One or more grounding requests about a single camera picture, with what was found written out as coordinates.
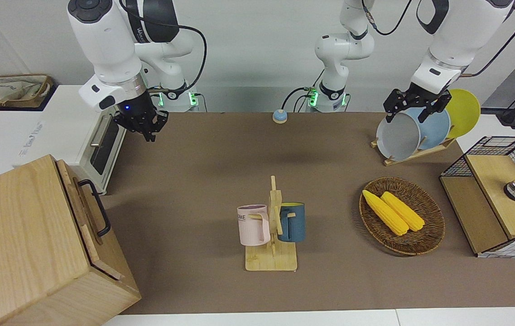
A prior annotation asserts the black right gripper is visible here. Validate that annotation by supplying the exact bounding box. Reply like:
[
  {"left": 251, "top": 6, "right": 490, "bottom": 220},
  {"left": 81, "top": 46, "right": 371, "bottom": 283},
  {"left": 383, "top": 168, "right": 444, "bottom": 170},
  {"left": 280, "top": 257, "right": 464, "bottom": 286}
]
[{"left": 112, "top": 108, "right": 170, "bottom": 143}]

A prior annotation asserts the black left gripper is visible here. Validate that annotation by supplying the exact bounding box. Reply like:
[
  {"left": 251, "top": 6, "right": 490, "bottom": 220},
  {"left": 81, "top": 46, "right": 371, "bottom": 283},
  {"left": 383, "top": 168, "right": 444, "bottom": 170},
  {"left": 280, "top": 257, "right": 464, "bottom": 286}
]
[{"left": 384, "top": 84, "right": 451, "bottom": 124}]

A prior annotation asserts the light wooden drawer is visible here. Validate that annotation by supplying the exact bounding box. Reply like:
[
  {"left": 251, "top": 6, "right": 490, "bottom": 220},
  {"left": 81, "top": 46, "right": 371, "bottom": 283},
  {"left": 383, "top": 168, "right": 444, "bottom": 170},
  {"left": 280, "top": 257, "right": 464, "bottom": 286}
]
[{"left": 55, "top": 159, "right": 125, "bottom": 281}]

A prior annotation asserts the grey plate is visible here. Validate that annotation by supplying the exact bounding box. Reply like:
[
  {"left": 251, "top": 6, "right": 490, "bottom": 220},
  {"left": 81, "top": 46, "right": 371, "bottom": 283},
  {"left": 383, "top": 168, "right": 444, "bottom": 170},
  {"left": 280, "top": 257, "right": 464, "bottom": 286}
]
[{"left": 376, "top": 112, "right": 422, "bottom": 162}]

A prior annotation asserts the light blue plate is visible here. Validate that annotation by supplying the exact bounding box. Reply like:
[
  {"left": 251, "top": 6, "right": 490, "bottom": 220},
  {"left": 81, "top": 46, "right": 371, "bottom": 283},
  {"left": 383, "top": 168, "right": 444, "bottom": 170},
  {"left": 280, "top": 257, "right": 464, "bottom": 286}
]
[{"left": 404, "top": 106, "right": 452, "bottom": 151}]

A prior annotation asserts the wooden plate rack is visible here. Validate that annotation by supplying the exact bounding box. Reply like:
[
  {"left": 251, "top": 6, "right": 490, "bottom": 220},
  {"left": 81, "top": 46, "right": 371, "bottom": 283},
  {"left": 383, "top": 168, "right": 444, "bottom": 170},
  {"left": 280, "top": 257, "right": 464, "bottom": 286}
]
[{"left": 370, "top": 136, "right": 458, "bottom": 167}]

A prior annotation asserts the white toaster oven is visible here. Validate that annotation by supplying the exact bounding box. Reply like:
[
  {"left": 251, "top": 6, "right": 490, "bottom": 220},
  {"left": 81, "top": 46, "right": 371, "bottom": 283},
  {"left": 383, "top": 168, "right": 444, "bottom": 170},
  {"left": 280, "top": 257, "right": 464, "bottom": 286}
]
[{"left": 15, "top": 109, "right": 128, "bottom": 196}]

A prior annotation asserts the yellow plate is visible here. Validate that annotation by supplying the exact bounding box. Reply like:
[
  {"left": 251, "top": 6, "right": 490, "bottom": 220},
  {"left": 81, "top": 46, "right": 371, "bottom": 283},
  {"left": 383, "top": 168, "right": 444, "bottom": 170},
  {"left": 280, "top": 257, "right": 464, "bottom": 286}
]
[{"left": 445, "top": 89, "right": 481, "bottom": 139}]

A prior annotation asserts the yellow corn cob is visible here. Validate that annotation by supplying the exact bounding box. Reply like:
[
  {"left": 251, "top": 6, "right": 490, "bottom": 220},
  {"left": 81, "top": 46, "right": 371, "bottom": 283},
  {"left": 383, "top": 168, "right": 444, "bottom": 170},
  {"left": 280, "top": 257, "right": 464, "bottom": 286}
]
[
  {"left": 362, "top": 189, "right": 409, "bottom": 236},
  {"left": 380, "top": 192, "right": 426, "bottom": 232}
]

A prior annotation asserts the brown table mat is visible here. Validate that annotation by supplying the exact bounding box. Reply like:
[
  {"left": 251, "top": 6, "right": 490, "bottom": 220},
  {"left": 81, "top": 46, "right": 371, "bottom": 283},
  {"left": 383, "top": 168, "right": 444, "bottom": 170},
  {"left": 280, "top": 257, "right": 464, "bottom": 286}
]
[{"left": 101, "top": 112, "right": 515, "bottom": 316}]

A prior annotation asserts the brown storage basket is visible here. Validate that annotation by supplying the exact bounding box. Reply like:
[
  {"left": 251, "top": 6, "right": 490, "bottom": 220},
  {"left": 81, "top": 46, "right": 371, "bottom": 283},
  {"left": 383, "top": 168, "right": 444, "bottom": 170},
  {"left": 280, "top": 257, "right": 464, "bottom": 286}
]
[{"left": 0, "top": 74, "right": 55, "bottom": 110}]

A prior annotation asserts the round brown wicker basket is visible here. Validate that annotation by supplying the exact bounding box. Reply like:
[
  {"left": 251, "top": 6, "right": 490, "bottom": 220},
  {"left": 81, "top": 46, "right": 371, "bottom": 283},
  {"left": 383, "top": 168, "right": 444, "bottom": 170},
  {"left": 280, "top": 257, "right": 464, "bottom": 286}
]
[{"left": 359, "top": 177, "right": 446, "bottom": 257}]

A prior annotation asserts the pink mug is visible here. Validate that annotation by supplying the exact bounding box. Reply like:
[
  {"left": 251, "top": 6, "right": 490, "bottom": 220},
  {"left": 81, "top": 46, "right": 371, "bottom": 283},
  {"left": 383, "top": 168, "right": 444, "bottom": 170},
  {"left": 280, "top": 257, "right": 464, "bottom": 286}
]
[{"left": 236, "top": 204, "right": 271, "bottom": 247}]

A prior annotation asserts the dark blue mug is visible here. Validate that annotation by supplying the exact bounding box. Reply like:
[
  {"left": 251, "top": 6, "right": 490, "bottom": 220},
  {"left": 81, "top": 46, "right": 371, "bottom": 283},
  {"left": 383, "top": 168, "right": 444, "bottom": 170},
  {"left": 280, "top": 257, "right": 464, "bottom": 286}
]
[{"left": 278, "top": 202, "right": 306, "bottom": 243}]

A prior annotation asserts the wooden mug tree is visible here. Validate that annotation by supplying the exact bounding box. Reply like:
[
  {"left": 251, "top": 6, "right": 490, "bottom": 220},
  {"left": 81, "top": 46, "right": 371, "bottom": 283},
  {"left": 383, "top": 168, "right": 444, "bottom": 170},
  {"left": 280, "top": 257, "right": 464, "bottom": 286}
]
[{"left": 245, "top": 176, "right": 299, "bottom": 272}]

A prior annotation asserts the silver oven door handle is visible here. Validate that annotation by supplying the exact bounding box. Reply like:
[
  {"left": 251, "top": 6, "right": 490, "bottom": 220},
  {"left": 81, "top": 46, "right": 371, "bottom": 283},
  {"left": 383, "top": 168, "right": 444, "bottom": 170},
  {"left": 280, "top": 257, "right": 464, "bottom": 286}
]
[{"left": 89, "top": 114, "right": 114, "bottom": 148}]

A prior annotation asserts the black metal drawer handle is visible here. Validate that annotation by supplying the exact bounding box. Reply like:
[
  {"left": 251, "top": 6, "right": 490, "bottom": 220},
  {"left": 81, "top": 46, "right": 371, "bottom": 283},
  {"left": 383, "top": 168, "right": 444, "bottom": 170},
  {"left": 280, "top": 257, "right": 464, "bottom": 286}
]
[{"left": 78, "top": 179, "right": 112, "bottom": 238}]

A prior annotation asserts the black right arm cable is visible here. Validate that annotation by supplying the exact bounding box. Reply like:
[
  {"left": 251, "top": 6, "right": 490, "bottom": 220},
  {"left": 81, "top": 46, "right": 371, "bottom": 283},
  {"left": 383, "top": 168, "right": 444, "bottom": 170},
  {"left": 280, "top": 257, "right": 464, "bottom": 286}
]
[{"left": 119, "top": 0, "right": 208, "bottom": 107}]

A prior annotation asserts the wooden shelf with wire mesh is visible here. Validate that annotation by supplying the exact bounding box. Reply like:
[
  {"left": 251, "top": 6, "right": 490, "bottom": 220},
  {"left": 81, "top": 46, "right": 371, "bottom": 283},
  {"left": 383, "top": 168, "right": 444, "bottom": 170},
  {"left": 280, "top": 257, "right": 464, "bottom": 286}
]
[{"left": 439, "top": 136, "right": 515, "bottom": 259}]

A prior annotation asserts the black button cable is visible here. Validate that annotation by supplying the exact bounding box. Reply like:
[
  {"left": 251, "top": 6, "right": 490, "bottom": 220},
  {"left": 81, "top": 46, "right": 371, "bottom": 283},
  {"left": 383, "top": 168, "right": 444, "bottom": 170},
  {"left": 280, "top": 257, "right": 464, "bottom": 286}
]
[{"left": 281, "top": 68, "right": 326, "bottom": 113}]

